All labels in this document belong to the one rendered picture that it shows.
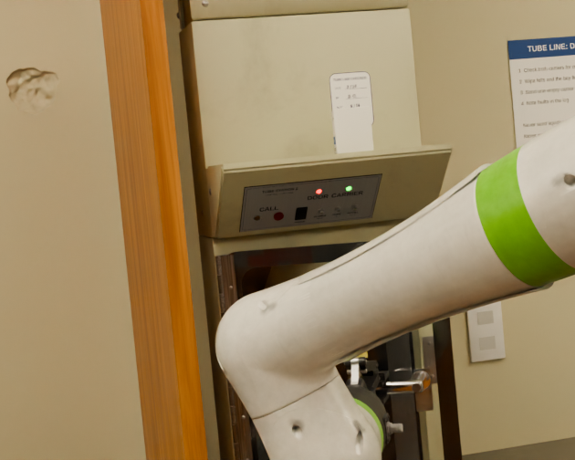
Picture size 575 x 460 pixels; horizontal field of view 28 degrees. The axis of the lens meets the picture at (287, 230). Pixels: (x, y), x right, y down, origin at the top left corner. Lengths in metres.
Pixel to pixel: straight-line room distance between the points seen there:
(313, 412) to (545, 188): 0.35
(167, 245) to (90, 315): 0.54
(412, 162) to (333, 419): 0.52
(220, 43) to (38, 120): 0.50
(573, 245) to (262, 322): 0.33
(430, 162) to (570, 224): 0.67
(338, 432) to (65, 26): 1.08
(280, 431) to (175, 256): 0.42
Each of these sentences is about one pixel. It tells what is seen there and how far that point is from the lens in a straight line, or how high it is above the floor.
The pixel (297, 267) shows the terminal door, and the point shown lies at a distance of 1.55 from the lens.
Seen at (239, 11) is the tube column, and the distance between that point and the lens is 1.62.
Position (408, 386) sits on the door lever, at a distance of 1.50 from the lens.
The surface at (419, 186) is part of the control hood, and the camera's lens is 1.60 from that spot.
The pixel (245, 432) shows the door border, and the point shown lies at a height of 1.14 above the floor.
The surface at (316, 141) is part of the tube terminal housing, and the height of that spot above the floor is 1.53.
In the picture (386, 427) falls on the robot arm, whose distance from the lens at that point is 1.28.
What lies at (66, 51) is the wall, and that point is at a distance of 2.01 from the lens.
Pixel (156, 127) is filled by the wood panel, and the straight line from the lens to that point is 1.49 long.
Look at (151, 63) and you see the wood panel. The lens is 1.49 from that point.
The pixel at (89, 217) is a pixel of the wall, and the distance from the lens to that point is 2.00.
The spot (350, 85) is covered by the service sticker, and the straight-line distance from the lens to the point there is 1.64.
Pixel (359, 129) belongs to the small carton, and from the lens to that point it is 1.56.
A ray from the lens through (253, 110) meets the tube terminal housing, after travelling 1.60.
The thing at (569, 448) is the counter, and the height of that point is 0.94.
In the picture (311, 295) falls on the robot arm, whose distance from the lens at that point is 1.08.
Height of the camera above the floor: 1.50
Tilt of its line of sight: 3 degrees down
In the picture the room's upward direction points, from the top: 5 degrees counter-clockwise
